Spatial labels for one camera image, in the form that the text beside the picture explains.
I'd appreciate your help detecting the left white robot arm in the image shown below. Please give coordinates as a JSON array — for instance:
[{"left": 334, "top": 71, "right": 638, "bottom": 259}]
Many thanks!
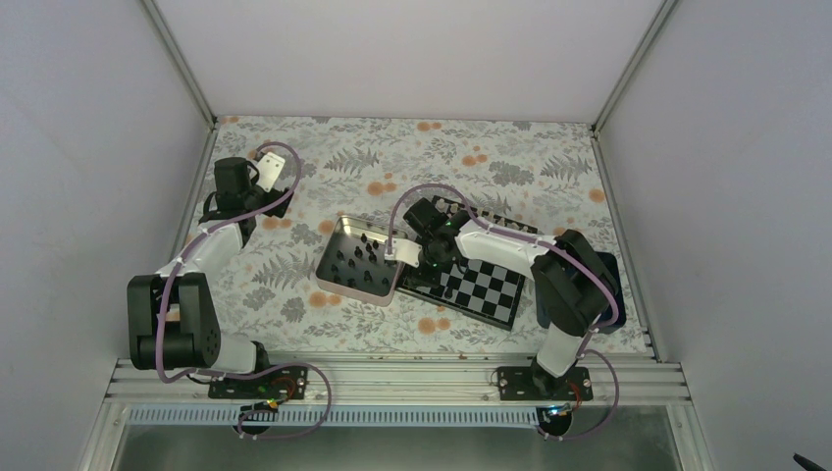
[{"left": 127, "top": 152, "right": 293, "bottom": 397}]

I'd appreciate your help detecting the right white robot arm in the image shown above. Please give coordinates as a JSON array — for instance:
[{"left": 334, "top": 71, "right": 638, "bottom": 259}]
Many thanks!
[{"left": 385, "top": 198, "right": 621, "bottom": 399}]

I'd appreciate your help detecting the black white chessboard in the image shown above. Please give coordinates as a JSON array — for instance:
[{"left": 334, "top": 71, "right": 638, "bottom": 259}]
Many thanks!
[{"left": 398, "top": 196, "right": 525, "bottom": 331}]

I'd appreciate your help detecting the floral table mat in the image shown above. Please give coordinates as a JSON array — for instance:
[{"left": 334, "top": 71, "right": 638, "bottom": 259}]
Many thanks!
[{"left": 212, "top": 116, "right": 619, "bottom": 355}]

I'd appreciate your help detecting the blue plastic box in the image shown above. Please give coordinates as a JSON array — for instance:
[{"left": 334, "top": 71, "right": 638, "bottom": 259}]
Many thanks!
[{"left": 532, "top": 251, "right": 627, "bottom": 337}]

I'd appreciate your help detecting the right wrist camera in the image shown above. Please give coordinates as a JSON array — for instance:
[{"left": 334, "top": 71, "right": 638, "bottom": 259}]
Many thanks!
[{"left": 384, "top": 237, "right": 422, "bottom": 268}]

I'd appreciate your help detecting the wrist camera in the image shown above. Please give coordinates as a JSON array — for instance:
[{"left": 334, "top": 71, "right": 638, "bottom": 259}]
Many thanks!
[
  {"left": 384, "top": 237, "right": 422, "bottom": 268},
  {"left": 256, "top": 152, "right": 286, "bottom": 192}
]

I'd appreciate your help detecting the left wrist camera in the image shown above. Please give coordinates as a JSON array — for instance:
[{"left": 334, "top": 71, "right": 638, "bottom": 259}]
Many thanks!
[{"left": 256, "top": 152, "right": 286, "bottom": 192}]

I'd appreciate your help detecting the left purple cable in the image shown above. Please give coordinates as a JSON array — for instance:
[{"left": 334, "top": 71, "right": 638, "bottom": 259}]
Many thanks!
[{"left": 154, "top": 141, "right": 334, "bottom": 442}]

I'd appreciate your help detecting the purple cable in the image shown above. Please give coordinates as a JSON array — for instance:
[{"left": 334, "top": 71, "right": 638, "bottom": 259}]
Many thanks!
[
  {"left": 154, "top": 141, "right": 334, "bottom": 442},
  {"left": 386, "top": 183, "right": 622, "bottom": 444}
]

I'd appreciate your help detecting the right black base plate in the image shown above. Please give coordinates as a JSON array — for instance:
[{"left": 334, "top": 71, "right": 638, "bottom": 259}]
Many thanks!
[{"left": 493, "top": 366, "right": 594, "bottom": 401}]

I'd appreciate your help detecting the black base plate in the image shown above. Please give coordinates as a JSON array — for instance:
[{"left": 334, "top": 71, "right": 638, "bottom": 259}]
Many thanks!
[
  {"left": 207, "top": 366, "right": 308, "bottom": 401},
  {"left": 493, "top": 366, "right": 594, "bottom": 401}
]

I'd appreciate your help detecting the left aluminium frame post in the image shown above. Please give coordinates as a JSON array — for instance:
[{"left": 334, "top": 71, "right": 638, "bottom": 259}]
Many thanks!
[{"left": 139, "top": 0, "right": 217, "bottom": 129}]

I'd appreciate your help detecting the aluminium frame post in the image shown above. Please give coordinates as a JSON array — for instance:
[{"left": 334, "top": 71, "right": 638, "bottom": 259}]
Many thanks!
[
  {"left": 139, "top": 0, "right": 217, "bottom": 129},
  {"left": 592, "top": 0, "right": 680, "bottom": 137}
]

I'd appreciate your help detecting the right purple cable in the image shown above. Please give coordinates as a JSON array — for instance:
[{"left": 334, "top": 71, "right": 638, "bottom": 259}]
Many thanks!
[{"left": 386, "top": 183, "right": 622, "bottom": 444}]

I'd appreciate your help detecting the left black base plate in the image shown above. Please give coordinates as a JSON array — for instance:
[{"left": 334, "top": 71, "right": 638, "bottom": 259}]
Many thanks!
[{"left": 207, "top": 366, "right": 308, "bottom": 401}]

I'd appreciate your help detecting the right aluminium frame post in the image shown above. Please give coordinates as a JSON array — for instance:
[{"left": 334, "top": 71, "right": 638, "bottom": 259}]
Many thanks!
[{"left": 592, "top": 0, "right": 680, "bottom": 137}]

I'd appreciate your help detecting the aluminium front rail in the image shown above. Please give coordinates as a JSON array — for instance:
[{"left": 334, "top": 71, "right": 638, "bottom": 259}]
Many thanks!
[{"left": 105, "top": 355, "right": 692, "bottom": 406}]

